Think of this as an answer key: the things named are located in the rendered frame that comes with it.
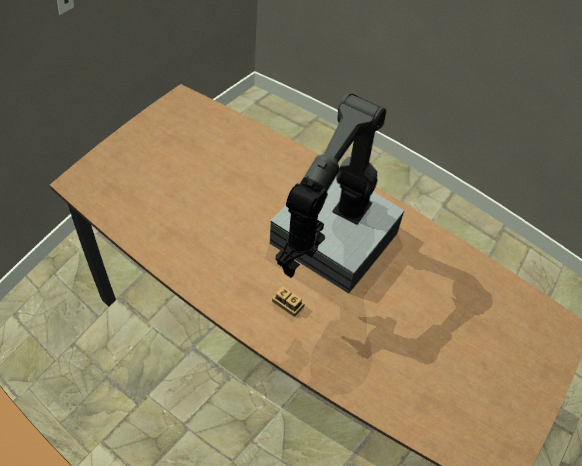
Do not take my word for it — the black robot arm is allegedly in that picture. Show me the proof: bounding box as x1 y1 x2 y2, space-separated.
286 93 386 238

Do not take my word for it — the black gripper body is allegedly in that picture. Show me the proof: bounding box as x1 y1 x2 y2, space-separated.
277 220 324 268

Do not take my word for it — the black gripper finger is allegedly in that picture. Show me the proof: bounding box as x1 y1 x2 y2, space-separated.
306 232 325 257
275 250 300 278

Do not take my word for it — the yellow number cube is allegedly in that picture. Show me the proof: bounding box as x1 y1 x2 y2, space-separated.
286 294 302 312
276 287 292 305

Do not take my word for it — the tan shallow tray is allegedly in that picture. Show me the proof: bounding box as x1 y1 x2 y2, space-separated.
272 295 305 317

